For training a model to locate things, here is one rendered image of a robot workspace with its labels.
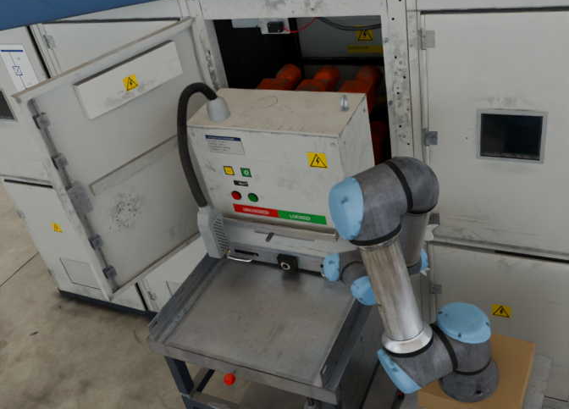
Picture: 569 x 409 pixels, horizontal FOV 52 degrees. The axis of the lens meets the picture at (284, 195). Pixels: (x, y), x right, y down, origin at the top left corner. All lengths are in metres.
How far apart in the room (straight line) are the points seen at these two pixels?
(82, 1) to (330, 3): 0.78
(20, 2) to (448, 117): 1.34
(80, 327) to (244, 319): 1.66
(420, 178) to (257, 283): 0.87
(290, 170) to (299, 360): 0.53
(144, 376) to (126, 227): 1.11
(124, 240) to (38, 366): 1.39
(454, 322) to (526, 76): 0.66
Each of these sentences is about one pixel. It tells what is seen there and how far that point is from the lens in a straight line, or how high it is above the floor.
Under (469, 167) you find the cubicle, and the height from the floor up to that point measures 1.12.
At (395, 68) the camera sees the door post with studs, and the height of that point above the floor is 1.42.
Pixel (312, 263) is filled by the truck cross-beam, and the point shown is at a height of 0.87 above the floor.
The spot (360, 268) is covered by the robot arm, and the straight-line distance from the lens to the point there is 1.55.
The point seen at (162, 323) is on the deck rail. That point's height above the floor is 0.85.
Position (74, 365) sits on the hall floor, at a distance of 3.16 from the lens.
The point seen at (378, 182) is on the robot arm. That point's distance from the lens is 1.17.
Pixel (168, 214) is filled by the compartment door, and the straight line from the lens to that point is 2.07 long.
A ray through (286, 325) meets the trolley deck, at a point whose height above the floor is 0.82.
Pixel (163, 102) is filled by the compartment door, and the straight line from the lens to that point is 1.95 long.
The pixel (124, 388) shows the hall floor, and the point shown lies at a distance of 2.93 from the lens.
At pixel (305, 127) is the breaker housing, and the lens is 1.58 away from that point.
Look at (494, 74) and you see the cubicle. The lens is 1.65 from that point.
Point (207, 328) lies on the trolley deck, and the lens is 1.83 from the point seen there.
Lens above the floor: 2.09
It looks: 33 degrees down
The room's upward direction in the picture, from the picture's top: 12 degrees counter-clockwise
